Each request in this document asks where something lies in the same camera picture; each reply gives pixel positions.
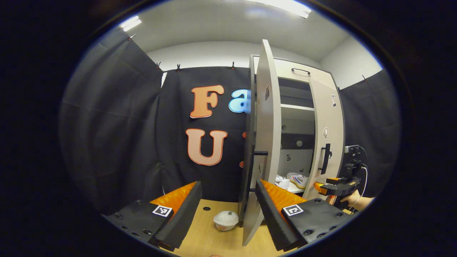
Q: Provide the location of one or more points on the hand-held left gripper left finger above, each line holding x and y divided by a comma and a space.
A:
182, 214

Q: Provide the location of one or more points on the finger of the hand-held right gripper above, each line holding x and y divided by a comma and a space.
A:
337, 187

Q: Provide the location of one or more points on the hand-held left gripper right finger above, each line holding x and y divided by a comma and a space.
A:
273, 214

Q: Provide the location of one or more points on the white canvas shoe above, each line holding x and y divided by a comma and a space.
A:
299, 179
282, 182

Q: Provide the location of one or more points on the white and grey shoe cabinet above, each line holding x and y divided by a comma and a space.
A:
294, 107

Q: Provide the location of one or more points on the white cabinet drawer front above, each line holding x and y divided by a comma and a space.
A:
285, 69

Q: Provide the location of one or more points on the white lidded bowl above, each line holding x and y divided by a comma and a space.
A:
225, 220

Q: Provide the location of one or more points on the black backdrop cloth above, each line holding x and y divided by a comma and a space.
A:
125, 125

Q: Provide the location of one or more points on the ceiling light panel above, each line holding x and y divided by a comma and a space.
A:
285, 7
130, 23

